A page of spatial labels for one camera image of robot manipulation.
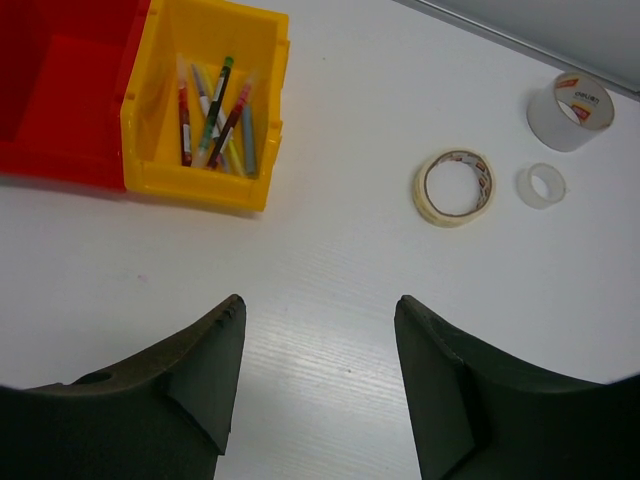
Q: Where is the yellow pen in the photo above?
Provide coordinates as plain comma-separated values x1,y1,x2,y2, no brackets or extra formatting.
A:
200,66,246,177

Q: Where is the small white tape roll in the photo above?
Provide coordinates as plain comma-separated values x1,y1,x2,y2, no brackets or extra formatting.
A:
516,163,567,210

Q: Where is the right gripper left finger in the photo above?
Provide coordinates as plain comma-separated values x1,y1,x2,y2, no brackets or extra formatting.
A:
1,295,246,479

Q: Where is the red pen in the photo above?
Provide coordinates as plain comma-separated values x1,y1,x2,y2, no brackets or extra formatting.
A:
176,54,192,167
207,78,254,168

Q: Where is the large white tape roll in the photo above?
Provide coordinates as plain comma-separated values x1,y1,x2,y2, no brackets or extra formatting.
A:
526,72,615,152

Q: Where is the yellow plastic bin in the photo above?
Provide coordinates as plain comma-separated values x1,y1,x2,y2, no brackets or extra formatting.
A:
120,1,290,211

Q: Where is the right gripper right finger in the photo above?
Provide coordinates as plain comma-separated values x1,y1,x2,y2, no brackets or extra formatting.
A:
394,295,639,479

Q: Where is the red plastic bin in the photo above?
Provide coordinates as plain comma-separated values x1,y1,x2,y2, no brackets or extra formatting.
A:
1,0,150,191

